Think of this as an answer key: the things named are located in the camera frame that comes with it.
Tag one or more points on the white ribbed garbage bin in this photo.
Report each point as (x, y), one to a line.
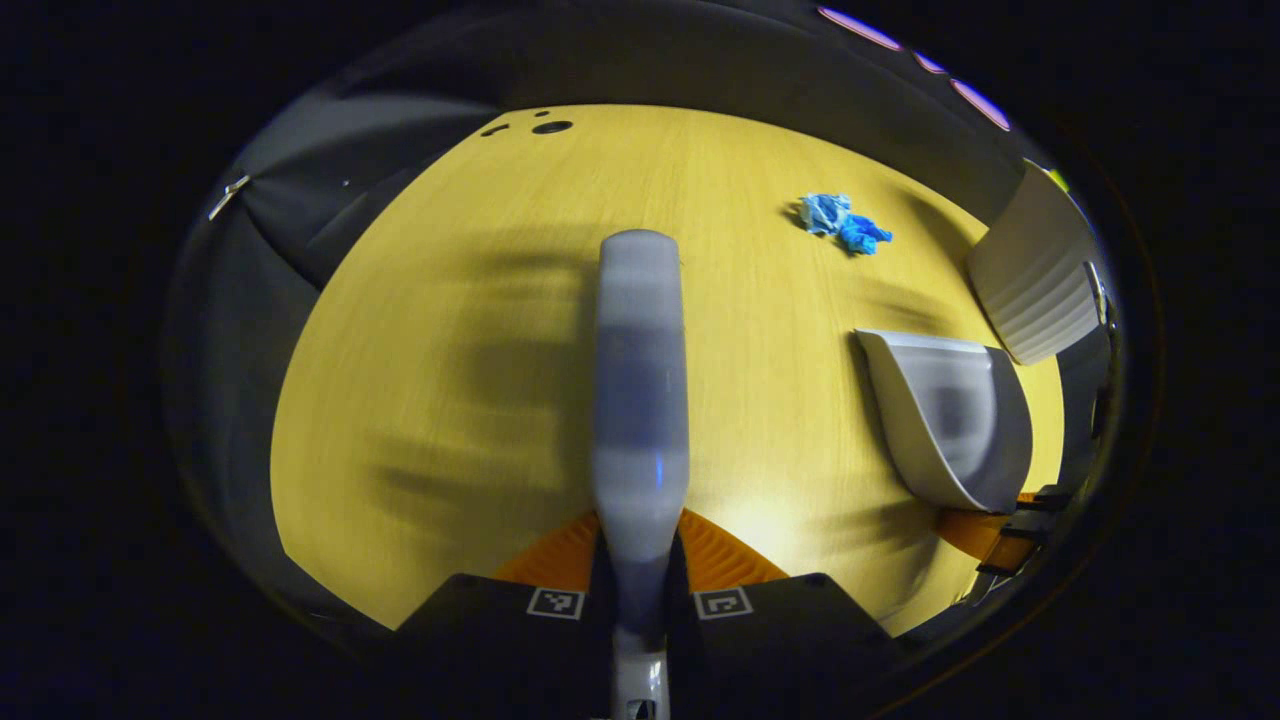
(1035, 280)

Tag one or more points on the black backdrop cloth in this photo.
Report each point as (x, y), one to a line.
(300, 200)

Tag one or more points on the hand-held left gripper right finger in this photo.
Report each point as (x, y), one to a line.
(780, 635)

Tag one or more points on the blue paper trash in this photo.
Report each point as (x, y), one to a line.
(845, 222)

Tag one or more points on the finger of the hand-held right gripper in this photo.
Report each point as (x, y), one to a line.
(975, 530)

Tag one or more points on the white cloth clip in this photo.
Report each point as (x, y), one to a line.
(228, 196)

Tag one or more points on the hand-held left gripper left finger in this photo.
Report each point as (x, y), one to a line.
(490, 628)

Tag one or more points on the grey dustpan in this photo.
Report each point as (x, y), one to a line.
(950, 420)

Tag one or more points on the small grey broom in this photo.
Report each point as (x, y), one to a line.
(640, 400)

